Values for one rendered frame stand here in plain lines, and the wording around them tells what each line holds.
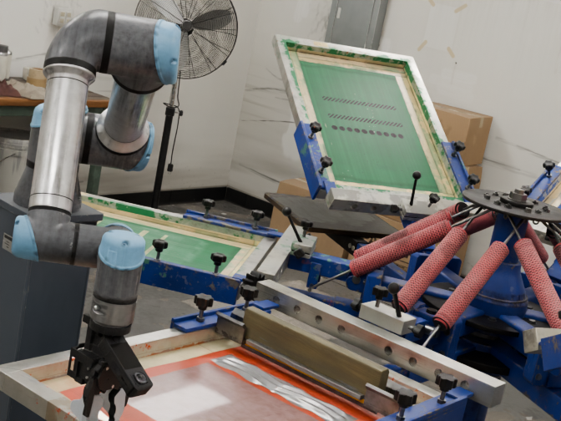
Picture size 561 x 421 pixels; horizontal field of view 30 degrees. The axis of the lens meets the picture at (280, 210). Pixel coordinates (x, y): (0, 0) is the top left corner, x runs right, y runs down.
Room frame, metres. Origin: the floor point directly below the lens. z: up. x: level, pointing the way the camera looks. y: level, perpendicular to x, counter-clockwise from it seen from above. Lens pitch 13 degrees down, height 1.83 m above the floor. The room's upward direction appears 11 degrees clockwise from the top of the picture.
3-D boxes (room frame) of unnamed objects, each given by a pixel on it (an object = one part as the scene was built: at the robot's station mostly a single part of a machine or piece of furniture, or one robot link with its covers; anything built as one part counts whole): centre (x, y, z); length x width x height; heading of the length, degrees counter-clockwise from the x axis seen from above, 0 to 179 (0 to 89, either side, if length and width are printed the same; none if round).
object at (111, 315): (1.68, 0.25, 1.20); 0.08 x 0.08 x 0.05
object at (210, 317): (2.33, 0.08, 0.98); 0.30 x 0.05 x 0.07; 143
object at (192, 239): (2.93, 0.27, 1.05); 1.08 x 0.61 x 0.23; 83
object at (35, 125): (2.28, 0.51, 1.37); 0.13 x 0.12 x 0.14; 103
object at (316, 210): (3.43, -0.37, 0.91); 1.34 x 0.40 x 0.08; 23
